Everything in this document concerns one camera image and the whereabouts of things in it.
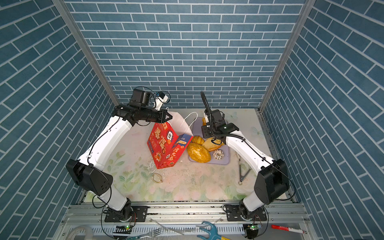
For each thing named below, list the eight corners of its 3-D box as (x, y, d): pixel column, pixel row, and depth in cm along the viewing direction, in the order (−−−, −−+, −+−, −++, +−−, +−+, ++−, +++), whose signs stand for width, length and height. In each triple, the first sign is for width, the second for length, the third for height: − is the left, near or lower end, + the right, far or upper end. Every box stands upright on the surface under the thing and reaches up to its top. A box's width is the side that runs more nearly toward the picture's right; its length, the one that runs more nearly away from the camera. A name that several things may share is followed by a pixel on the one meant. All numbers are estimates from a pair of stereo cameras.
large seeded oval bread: (184, 156, 96) (183, 151, 91) (191, 146, 101) (191, 140, 96) (206, 167, 91) (206, 162, 86) (212, 156, 96) (213, 150, 91)
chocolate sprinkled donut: (213, 159, 94) (213, 157, 92) (212, 151, 98) (213, 149, 96) (223, 159, 94) (224, 157, 92) (222, 151, 98) (223, 149, 96)
